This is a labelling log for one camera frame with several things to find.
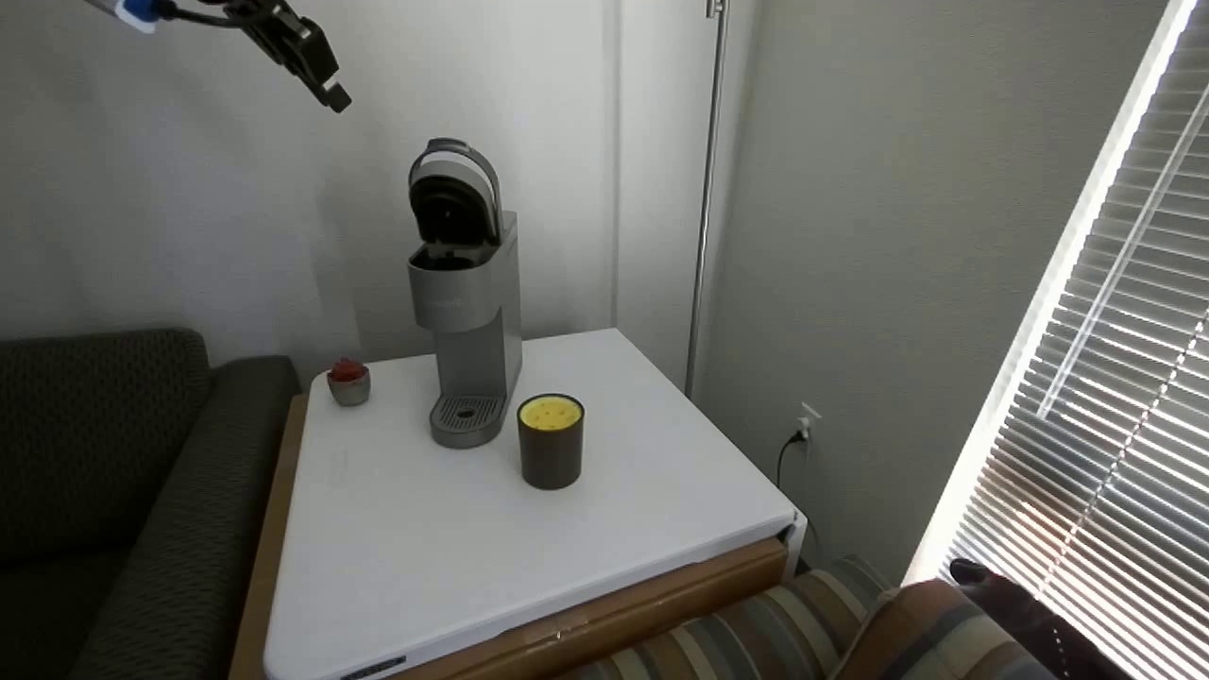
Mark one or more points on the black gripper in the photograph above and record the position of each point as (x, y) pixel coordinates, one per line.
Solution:
(282, 31)

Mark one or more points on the grey coffee maker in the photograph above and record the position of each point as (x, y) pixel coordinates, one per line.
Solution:
(468, 288)

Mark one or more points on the small bowl red contents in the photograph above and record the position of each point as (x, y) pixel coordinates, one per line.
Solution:
(350, 383)

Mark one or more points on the thin metal pole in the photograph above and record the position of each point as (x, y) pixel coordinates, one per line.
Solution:
(702, 276)

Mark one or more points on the black candle jar yellow wax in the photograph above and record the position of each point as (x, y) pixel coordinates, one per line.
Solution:
(551, 433)

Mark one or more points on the dark grey couch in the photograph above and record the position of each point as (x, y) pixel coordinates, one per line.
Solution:
(133, 483)

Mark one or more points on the white table board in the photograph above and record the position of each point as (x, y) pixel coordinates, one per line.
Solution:
(401, 551)

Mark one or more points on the brown wooden table base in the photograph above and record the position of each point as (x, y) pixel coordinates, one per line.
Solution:
(535, 649)

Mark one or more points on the striped sofa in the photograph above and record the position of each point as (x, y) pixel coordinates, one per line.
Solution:
(846, 624)

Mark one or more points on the white window blinds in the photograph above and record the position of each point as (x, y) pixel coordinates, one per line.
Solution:
(1086, 473)

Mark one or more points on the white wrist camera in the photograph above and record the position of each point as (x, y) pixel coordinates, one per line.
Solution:
(138, 12)

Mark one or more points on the white wall outlet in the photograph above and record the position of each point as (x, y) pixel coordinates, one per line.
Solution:
(805, 422)

